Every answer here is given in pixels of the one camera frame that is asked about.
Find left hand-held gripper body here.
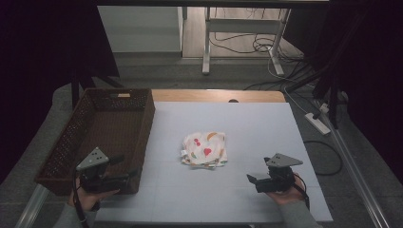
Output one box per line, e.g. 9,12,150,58
75,146,131,195

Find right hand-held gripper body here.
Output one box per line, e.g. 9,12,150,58
255,153,304,194

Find brown woven basket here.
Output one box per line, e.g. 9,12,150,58
33,87,156,197

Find white fruit print cloth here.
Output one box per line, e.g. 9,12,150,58
181,131,228,169

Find person's left hand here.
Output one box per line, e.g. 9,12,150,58
67,185,121,212

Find person's right hand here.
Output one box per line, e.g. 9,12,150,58
265,173,307,206

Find white power strip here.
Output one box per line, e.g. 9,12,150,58
304,112,332,136

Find black stand legs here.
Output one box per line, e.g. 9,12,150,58
70,71,125,109

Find wooden table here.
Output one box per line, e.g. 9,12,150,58
151,88,287,104

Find white cabinet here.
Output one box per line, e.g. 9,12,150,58
97,6,188,54

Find black curtain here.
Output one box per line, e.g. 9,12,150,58
0,0,121,185
283,0,403,183

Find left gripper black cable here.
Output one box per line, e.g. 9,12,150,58
71,170,90,228

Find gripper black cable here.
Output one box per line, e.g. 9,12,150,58
71,170,90,228
292,173,311,211

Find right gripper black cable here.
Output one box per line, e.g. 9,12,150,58
292,173,311,211

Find black floor cable loop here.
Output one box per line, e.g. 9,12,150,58
302,140,344,177

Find short aluminium rail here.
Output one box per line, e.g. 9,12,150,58
13,183,50,228

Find long aluminium rail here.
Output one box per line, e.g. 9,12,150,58
316,103,392,228

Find tangle of black floor cables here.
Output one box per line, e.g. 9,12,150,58
209,8,307,65

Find white metal desk frame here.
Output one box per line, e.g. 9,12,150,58
201,7,292,77

